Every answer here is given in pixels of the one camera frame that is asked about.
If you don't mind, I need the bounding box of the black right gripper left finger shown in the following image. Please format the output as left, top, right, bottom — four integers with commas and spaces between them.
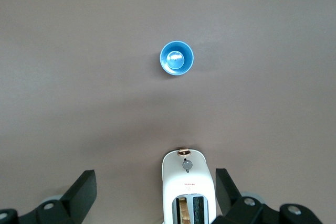
19, 170, 97, 224

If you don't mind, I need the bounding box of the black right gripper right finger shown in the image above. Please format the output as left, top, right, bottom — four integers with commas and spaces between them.
214, 168, 280, 224

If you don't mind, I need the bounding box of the blue plastic cup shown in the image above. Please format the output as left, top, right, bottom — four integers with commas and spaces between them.
160, 40, 195, 77

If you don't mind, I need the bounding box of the toasted bread slice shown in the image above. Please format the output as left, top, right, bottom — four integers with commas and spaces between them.
180, 196, 191, 221

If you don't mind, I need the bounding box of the cream white toaster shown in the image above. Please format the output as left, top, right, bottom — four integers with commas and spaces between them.
161, 147, 217, 224

